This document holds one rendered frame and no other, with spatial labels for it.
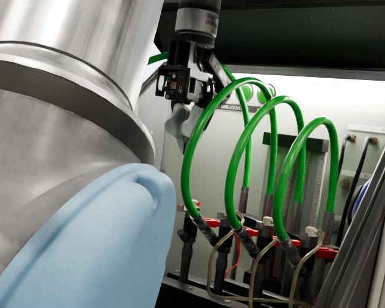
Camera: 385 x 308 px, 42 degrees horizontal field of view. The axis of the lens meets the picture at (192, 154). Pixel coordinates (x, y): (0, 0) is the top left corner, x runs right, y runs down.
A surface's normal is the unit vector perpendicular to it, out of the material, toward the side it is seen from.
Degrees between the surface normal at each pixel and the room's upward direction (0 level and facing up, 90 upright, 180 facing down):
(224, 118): 90
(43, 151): 63
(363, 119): 90
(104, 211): 39
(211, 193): 90
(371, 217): 43
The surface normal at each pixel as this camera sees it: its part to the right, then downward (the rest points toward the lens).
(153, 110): 0.81, 0.14
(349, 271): -0.29, -0.75
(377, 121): -0.57, -0.04
